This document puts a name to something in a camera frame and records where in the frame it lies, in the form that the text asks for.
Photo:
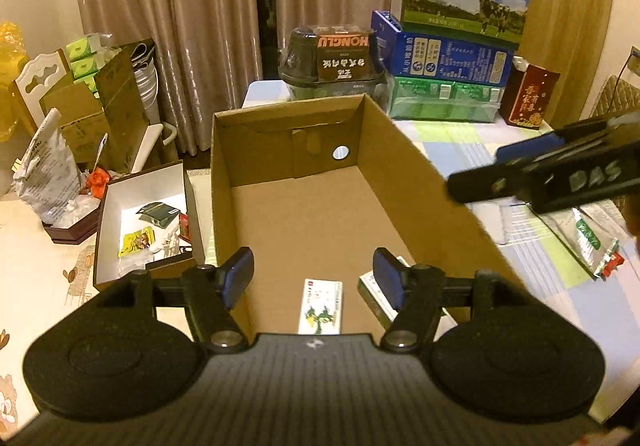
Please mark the dark packaged bowl set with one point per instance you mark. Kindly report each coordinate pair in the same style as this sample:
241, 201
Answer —
323, 61

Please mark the silver foil pouch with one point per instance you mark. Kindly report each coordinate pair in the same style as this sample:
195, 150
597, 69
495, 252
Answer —
591, 235

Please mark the green white medicine box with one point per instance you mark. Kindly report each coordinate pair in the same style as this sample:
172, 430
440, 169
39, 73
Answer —
382, 295

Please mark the crumpled silver white bag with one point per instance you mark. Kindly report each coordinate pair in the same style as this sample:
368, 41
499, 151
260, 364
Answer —
48, 177

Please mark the red gift box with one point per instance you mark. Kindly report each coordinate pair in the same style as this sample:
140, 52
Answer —
526, 96

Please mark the blue milk carton case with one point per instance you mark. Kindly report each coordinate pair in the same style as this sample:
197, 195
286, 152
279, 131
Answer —
406, 54

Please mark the white open shoebox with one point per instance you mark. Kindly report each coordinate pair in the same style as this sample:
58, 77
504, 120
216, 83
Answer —
148, 224

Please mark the green tissue packs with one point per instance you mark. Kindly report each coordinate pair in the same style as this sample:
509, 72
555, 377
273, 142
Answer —
86, 56

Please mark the checkered tablecloth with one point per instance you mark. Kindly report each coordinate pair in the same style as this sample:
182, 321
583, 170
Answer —
607, 310

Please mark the white ointment box green dragon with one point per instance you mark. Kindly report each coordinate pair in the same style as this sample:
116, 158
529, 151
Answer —
321, 309

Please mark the green shrink-wrapped drink pack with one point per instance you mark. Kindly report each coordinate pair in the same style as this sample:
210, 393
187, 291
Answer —
422, 99

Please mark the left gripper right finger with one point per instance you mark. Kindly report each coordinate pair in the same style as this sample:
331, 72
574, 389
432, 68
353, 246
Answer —
414, 292

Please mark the large cardboard box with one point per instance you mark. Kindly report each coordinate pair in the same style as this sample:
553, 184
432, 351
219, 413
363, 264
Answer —
313, 188

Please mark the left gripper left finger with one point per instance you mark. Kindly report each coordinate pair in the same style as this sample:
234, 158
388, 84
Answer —
211, 293

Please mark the brown cardboard carton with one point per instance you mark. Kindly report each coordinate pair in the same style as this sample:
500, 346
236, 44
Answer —
107, 126

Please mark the yellow plastic bag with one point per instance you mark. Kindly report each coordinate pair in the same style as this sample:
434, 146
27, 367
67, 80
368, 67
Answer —
13, 57

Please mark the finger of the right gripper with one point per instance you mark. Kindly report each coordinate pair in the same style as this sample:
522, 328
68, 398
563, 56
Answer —
529, 148
486, 183

